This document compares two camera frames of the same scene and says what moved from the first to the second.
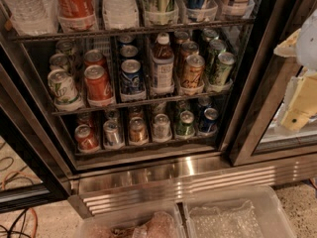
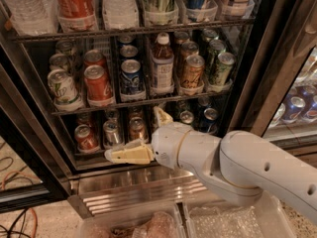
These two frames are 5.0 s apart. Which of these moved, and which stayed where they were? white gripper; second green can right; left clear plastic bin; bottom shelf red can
Moved: white gripper
Stayed: second green can right; bottom shelf red can; left clear plastic bin
